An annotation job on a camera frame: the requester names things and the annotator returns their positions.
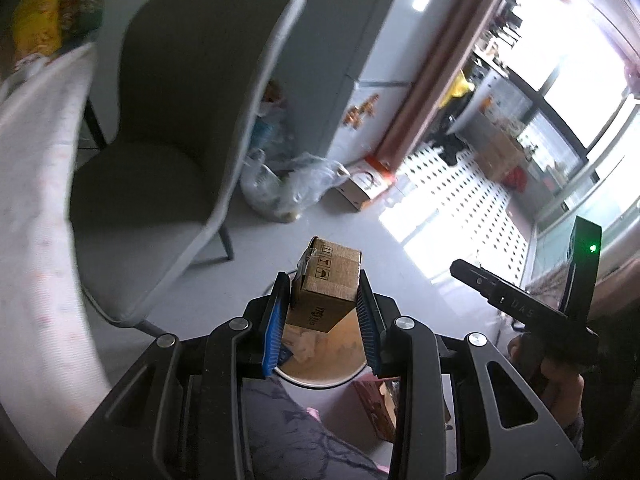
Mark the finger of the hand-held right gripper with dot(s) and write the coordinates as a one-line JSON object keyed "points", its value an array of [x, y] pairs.
{"points": [[475, 277]]}

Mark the small brown cardboard box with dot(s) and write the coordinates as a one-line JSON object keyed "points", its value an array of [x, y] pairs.
{"points": [[327, 285]]}

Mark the large brown cardboard box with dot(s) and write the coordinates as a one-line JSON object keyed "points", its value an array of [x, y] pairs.
{"points": [[497, 155]]}

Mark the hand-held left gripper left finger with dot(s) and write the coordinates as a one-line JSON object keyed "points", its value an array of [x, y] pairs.
{"points": [[274, 330]]}

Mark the grey upholstered chair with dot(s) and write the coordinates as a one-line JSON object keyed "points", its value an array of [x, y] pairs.
{"points": [[190, 85]]}

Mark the orange white box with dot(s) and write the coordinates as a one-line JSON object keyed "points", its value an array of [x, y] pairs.
{"points": [[367, 182]]}

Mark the red bag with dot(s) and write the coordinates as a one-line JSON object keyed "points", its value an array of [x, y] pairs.
{"points": [[516, 178]]}

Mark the yellow snack bag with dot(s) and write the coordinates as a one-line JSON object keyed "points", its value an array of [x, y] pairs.
{"points": [[37, 15]]}

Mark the round white trash bin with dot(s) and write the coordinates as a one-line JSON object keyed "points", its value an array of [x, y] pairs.
{"points": [[330, 360]]}

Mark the pink cardboard box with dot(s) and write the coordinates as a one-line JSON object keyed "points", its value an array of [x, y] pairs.
{"points": [[375, 405]]}

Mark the clear plastic bag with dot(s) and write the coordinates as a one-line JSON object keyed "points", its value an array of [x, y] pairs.
{"points": [[300, 180]]}

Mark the person's right hand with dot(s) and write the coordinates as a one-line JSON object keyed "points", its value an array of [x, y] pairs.
{"points": [[562, 382]]}

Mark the yellow cloth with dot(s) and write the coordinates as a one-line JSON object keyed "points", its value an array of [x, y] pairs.
{"points": [[457, 89]]}

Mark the blue white plastic bag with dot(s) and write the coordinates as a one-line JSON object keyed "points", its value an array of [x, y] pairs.
{"points": [[270, 130]]}

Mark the white dotted tablecloth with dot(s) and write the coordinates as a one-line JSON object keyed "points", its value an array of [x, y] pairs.
{"points": [[35, 210]]}

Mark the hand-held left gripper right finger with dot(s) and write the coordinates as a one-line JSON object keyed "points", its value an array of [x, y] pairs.
{"points": [[369, 330]]}

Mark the white refrigerator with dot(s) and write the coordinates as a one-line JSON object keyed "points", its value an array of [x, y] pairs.
{"points": [[385, 35]]}

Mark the black clothes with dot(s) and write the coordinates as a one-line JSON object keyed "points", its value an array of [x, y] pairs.
{"points": [[450, 146]]}

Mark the crumpled white paper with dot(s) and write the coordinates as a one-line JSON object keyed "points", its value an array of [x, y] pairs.
{"points": [[305, 345]]}

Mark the person's patterned grey trouser leg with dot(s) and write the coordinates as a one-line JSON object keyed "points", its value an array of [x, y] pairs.
{"points": [[300, 435]]}

